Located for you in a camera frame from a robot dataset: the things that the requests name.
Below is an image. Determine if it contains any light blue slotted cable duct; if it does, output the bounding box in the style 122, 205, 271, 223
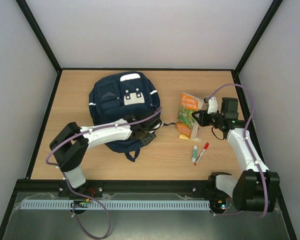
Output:
20, 199, 210, 211

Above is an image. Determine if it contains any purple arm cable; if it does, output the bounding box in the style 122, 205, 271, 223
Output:
206, 83, 270, 218
45, 106, 163, 239

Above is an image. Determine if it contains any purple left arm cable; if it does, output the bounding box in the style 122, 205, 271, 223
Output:
45, 106, 163, 239

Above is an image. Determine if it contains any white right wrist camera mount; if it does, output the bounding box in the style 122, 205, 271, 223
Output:
204, 96, 218, 114

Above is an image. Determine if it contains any yellow highlighter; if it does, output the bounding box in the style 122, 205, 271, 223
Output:
178, 134, 202, 142

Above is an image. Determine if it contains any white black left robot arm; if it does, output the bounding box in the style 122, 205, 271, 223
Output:
49, 115, 163, 189

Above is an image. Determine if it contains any navy blue student backpack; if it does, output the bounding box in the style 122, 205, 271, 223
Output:
88, 71, 177, 163

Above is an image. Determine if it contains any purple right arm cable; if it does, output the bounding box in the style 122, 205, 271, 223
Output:
206, 83, 270, 218

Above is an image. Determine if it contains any green white glue stick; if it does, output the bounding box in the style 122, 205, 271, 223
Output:
191, 145, 198, 162

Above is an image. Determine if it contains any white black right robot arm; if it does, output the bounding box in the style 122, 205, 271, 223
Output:
192, 96, 280, 215

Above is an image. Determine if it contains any black aluminium frame rail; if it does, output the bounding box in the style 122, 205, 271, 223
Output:
14, 178, 241, 198

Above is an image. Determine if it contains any orange Treehouse book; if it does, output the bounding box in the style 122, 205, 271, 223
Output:
176, 92, 204, 140

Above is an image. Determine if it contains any red capped white marker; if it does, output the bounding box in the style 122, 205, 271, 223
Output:
194, 142, 209, 166

